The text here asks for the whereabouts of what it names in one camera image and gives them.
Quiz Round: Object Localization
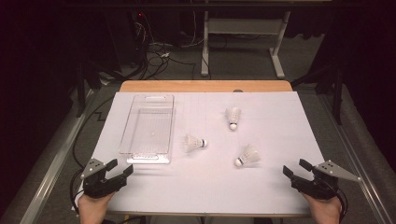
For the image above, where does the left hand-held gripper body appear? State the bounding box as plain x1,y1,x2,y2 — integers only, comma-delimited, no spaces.
79,158,127,200

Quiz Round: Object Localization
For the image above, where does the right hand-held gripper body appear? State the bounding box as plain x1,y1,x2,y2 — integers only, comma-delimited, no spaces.
291,160,362,200

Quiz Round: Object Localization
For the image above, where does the clear plastic tray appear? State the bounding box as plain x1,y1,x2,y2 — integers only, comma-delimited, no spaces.
119,93,176,165

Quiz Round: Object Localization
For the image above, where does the white shuttlecock with blue band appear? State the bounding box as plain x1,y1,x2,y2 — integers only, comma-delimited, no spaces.
183,133,209,154

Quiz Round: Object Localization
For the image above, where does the person's left hand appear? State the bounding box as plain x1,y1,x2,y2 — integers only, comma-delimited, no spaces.
78,189,117,224

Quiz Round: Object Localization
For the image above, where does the person's right hand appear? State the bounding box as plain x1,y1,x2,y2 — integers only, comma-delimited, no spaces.
300,190,344,224

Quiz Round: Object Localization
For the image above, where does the black stand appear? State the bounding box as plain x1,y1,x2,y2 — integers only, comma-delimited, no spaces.
292,63,345,125
76,60,125,118

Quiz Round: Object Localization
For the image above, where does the white sheet mat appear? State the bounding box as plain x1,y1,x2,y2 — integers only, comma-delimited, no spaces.
74,91,326,217

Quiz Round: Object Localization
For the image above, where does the wooden table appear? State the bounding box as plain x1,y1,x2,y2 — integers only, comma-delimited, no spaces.
78,79,316,218

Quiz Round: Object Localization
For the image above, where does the dark equipment rack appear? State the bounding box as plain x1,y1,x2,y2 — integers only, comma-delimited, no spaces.
106,8,150,68

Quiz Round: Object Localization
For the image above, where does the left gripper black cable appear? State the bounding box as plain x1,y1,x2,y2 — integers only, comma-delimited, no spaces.
68,169,87,216

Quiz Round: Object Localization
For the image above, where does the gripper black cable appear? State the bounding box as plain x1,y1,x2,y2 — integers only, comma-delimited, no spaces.
323,178,348,223
68,169,87,216

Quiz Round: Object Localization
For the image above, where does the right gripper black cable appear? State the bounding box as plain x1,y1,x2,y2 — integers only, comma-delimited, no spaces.
323,178,348,223

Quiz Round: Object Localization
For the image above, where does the long black floor cable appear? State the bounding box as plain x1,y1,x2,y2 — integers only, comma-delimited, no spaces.
72,96,116,171

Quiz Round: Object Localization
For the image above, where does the aluminium floor rail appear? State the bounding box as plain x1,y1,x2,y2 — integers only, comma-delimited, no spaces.
317,92,396,224
18,88,96,224

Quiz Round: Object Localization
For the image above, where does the bundle of floor cables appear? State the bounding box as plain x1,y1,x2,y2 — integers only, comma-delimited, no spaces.
134,12,213,80

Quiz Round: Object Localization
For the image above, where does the white metal desk frame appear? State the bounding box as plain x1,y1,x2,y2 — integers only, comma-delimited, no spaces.
200,0,292,79

